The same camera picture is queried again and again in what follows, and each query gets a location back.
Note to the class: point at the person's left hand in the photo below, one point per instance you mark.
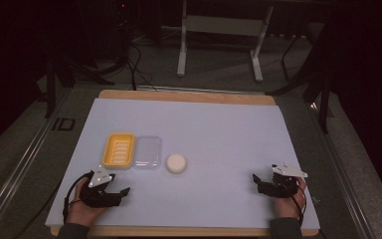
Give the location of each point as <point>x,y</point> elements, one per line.
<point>83,210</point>

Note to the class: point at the person's right hand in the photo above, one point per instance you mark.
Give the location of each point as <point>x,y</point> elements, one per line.
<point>288,205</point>

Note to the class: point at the pale foam mat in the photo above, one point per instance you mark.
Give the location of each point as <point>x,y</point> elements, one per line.
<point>212,139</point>

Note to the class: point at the clear plastic container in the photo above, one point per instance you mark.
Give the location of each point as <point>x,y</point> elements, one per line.
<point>148,152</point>

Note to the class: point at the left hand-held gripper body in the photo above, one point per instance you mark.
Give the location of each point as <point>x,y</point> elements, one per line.
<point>96,195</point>

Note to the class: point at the white metal stand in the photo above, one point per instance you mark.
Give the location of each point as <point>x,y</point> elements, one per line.
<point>224,26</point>

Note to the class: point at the black metal stand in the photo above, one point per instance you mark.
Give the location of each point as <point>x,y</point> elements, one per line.
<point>325,99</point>

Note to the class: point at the yellow soap dish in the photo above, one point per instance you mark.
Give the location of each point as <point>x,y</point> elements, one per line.
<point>118,151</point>

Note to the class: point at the round white soap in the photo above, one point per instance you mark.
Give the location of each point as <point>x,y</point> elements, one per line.
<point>176,163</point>

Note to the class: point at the metal floor rail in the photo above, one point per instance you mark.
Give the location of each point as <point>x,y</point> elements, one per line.
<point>340,166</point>
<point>20,169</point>

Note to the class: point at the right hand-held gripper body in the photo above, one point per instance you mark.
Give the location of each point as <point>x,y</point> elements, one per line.
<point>285,181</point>

